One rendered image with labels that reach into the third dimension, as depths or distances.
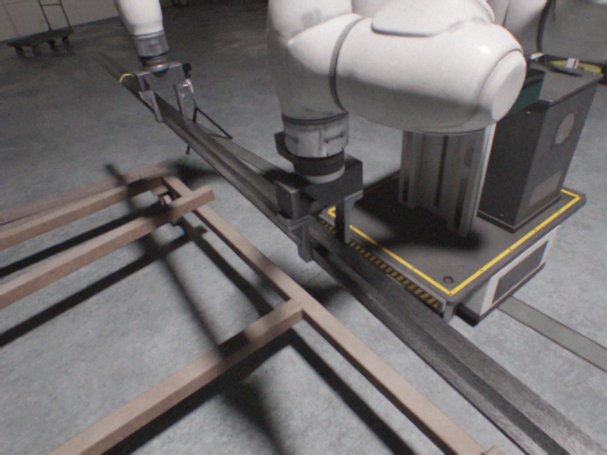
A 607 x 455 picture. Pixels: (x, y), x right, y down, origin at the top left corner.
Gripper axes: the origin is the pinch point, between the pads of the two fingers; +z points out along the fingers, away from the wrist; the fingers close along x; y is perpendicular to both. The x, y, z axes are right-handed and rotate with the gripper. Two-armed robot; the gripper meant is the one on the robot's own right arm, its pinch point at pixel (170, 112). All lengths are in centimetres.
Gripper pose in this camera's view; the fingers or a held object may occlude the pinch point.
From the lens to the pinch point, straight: 133.5
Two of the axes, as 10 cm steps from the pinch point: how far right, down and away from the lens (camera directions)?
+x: 8.3, -3.9, 4.0
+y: 5.5, 4.7, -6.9
